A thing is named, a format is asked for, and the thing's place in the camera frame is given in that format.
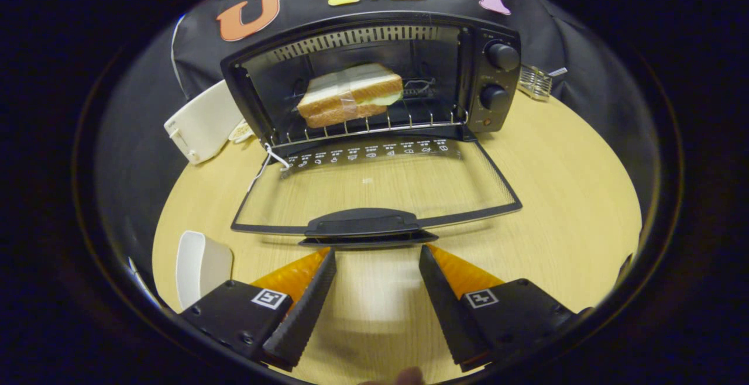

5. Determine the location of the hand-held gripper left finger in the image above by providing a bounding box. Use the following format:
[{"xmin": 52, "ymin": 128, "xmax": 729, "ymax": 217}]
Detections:
[{"xmin": 178, "ymin": 248, "xmax": 337, "ymax": 372}]

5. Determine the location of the black toaster oven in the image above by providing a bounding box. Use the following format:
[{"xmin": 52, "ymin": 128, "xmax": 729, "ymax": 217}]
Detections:
[{"xmin": 221, "ymin": 12, "xmax": 523, "ymax": 249}]

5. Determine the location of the white oblong dish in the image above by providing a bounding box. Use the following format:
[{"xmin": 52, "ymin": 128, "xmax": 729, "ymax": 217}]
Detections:
[{"xmin": 176, "ymin": 231, "xmax": 233, "ymax": 310}]

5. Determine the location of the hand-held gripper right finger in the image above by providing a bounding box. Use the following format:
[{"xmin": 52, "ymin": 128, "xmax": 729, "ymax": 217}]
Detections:
[{"xmin": 419, "ymin": 245, "xmax": 589, "ymax": 372}]

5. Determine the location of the white pop-up toaster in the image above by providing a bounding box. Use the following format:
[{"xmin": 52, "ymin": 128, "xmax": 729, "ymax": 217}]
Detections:
[{"xmin": 164, "ymin": 80, "xmax": 245, "ymax": 165}]

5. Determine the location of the clear container with spoon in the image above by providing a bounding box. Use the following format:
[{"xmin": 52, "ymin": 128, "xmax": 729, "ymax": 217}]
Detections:
[{"xmin": 518, "ymin": 64, "xmax": 567, "ymax": 102}]

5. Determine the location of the small plate of grains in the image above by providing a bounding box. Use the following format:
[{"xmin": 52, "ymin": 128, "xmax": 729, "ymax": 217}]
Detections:
[{"xmin": 228, "ymin": 119, "xmax": 255, "ymax": 143}]

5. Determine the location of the toast sandwich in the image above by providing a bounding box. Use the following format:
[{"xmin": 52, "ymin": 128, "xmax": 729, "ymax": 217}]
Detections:
[{"xmin": 297, "ymin": 63, "xmax": 404, "ymax": 129}]

